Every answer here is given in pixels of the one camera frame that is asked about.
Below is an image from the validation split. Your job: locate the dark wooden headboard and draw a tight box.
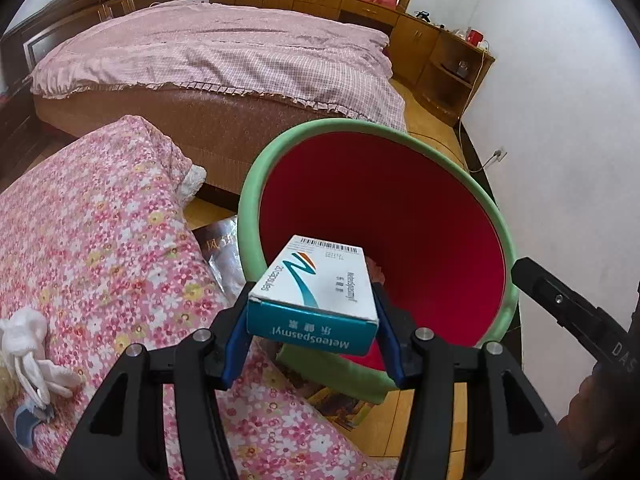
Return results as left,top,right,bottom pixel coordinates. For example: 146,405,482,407
0,0,193,91

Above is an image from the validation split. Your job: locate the red bucket with green rim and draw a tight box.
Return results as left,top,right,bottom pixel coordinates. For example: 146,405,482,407
238,119,521,406

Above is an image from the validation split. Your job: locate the long wooden cabinet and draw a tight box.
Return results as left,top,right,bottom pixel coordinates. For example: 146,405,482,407
209,0,496,126

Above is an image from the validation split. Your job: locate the pink checked quilt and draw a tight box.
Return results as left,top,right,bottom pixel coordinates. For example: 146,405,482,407
29,0,408,133

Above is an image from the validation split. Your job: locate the teal and white medicine box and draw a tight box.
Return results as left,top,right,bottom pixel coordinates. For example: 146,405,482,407
246,234,379,357

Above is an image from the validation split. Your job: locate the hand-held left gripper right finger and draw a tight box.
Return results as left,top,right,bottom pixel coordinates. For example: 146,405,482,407
372,285,583,480

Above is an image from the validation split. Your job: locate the pink floral bed sheet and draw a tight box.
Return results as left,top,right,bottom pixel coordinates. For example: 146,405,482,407
0,115,401,480

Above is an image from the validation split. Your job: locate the white fleece padding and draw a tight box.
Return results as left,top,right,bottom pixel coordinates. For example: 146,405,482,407
175,164,207,200

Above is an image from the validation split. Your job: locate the person's right hand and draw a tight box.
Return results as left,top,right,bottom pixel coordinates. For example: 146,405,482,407
556,372,640,468

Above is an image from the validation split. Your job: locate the brown bed base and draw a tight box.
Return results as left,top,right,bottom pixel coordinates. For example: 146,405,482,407
32,85,401,211

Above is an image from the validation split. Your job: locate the blue-grey curved object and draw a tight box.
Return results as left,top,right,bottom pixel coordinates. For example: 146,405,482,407
14,400,53,447

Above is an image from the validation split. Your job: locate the dark wooden nightstand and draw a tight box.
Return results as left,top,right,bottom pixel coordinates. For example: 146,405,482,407
0,85,51,186

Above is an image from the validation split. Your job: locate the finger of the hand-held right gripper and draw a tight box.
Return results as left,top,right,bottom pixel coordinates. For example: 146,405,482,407
511,257,608,357

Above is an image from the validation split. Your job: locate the white cloth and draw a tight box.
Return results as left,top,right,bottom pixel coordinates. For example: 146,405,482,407
0,306,87,403

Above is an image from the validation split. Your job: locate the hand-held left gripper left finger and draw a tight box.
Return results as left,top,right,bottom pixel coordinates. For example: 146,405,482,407
56,282,251,480

